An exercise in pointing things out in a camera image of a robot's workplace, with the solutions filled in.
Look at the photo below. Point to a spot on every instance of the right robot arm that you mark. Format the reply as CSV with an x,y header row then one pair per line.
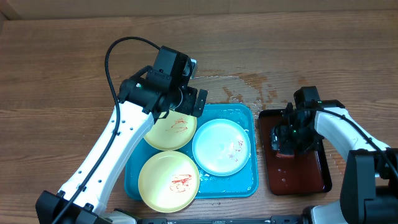
x,y
369,190

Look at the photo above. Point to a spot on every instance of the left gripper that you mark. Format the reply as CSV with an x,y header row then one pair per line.
x,y
187,107

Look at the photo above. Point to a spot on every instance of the light blue plate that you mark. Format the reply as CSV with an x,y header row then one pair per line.
x,y
221,147

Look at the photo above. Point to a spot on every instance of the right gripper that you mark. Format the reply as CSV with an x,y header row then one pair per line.
x,y
285,137

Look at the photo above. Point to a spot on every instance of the yellow plate upper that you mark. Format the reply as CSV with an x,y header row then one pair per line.
x,y
172,132

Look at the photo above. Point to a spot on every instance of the yellow plate lower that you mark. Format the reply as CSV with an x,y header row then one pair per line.
x,y
168,182

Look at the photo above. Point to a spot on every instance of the blue plastic tray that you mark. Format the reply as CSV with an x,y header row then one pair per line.
x,y
241,184

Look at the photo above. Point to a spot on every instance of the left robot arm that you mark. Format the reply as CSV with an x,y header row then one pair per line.
x,y
150,94

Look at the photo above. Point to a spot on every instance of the dark red tray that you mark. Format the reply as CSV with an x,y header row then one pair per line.
x,y
300,174

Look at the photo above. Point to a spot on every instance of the red and black sponge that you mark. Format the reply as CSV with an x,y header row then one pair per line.
x,y
288,155

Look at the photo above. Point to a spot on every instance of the yellow plate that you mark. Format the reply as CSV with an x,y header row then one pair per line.
x,y
172,132
168,182

